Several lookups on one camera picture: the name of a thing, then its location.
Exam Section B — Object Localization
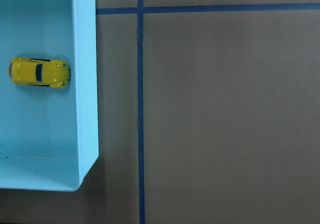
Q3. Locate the yellow beetle toy car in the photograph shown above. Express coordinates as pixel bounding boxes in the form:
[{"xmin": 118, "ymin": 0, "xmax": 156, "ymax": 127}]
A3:
[{"xmin": 7, "ymin": 57, "xmax": 71, "ymax": 89}]

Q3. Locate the light blue plastic bin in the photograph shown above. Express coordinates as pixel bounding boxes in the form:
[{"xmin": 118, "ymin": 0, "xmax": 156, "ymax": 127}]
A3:
[{"xmin": 0, "ymin": 0, "xmax": 99, "ymax": 191}]

